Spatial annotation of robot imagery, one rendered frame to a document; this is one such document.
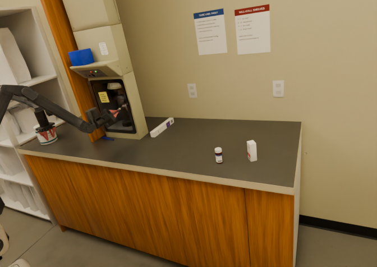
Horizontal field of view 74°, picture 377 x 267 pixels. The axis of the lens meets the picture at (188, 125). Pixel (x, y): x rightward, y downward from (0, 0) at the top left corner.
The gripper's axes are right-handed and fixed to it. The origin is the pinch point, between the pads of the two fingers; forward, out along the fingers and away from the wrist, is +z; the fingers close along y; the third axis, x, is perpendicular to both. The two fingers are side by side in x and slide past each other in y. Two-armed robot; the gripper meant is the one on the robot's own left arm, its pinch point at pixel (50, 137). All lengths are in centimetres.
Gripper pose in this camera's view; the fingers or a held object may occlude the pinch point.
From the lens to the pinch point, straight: 189.9
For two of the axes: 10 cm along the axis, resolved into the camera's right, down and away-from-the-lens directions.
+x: -9.0, -0.4, 4.4
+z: 1.6, 9.0, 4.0
